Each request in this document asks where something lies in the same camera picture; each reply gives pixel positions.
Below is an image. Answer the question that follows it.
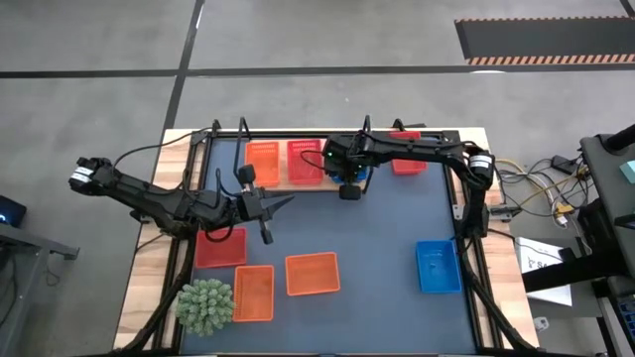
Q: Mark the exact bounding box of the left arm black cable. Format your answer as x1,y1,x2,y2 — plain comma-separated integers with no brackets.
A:
112,127,215,170

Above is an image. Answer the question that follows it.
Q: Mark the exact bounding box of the black power adapter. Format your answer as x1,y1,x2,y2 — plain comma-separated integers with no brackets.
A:
550,154,577,176

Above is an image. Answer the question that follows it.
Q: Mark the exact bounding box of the wooden shelf board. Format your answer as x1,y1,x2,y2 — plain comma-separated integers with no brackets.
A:
245,138,372,193

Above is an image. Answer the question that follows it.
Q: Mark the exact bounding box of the red plastic slotted basket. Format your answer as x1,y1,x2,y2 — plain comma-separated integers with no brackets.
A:
286,138,325,186
193,226,249,270
387,130,430,177

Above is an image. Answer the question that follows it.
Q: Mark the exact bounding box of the green artificial plant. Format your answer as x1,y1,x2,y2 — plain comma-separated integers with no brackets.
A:
174,278,236,338

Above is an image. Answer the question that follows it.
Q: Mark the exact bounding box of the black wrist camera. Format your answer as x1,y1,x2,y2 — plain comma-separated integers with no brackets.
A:
338,182,363,202
237,164,258,188

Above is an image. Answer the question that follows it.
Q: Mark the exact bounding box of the blue plastic slotted basket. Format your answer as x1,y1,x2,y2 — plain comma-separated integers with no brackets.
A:
415,239,463,295
328,165,371,184

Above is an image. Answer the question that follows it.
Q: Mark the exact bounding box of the yellow connector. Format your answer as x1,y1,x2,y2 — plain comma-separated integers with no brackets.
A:
554,200,572,228

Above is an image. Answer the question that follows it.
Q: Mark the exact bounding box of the teal sticky note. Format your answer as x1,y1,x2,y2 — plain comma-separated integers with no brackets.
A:
618,158,635,185

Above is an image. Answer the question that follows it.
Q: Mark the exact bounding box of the dark grey desk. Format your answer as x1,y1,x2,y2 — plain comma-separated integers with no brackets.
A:
0,221,81,357

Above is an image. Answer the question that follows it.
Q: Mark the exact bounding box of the black workstation desk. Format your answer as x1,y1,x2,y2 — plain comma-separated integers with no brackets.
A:
577,122,635,357

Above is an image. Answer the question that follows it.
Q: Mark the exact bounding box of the grey metal bracket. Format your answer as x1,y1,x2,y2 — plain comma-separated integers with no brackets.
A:
450,202,523,223

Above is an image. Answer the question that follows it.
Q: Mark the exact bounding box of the yellow cable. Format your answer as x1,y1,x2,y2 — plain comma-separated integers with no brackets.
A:
495,157,591,209

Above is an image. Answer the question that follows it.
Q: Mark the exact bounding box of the black device with blue light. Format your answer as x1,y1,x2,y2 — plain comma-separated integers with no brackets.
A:
0,193,29,229

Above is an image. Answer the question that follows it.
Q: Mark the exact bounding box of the blue storage bin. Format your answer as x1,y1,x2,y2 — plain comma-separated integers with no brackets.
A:
616,292,635,344

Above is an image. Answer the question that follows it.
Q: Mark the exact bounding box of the blue-grey table mat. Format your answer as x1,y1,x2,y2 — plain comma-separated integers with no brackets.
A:
181,136,478,356

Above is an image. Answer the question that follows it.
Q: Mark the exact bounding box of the black metal rig frame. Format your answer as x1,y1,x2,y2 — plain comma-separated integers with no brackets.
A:
111,117,542,357

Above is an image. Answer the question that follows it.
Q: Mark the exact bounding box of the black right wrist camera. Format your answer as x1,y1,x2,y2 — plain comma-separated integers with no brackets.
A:
338,182,363,202

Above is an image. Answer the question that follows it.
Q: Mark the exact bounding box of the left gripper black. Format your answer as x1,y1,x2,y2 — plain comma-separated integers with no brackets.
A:
236,190,297,246

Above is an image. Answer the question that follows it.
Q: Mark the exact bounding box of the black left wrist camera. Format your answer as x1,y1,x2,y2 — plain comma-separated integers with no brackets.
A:
237,164,258,188

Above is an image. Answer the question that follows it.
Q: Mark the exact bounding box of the white paper sheet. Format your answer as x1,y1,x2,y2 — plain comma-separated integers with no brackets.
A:
514,236,575,307

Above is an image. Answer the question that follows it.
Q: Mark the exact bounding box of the black hazard-striped floor mat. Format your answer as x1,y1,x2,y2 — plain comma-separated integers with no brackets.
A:
453,16,635,66

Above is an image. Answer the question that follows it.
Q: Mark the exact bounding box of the orange plastic slotted basket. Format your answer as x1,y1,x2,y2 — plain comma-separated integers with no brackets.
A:
284,251,342,298
243,140,282,189
232,264,276,324

